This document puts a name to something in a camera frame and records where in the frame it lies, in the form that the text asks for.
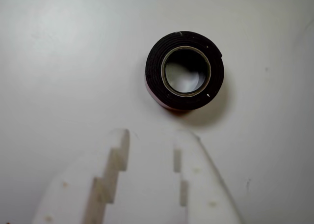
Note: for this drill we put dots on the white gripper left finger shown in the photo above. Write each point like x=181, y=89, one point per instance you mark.
x=73, y=189

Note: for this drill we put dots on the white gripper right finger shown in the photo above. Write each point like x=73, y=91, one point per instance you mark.
x=203, y=184

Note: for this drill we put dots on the red and black tape roll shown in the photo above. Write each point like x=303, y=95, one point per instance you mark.
x=157, y=71

